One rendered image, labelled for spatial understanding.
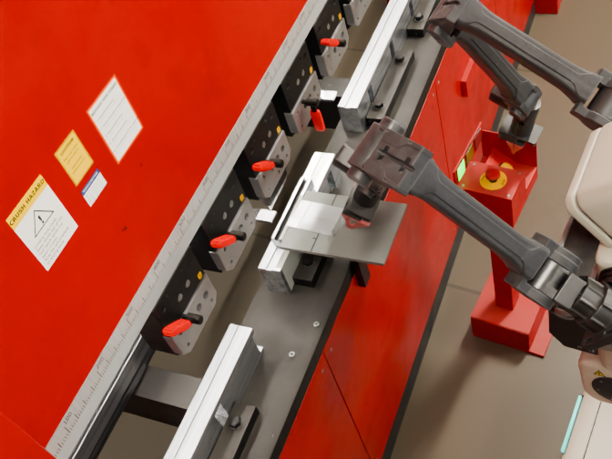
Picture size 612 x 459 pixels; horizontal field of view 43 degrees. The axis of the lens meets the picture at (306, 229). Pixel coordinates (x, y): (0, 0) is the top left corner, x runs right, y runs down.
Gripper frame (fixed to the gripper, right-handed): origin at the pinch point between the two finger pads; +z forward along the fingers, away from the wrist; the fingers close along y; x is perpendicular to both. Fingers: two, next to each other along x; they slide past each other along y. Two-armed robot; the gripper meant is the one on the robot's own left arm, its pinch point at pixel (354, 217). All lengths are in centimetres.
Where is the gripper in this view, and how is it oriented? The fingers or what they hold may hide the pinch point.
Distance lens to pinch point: 182.1
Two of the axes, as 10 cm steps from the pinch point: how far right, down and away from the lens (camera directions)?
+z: -2.3, 4.7, 8.5
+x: 9.0, 4.3, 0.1
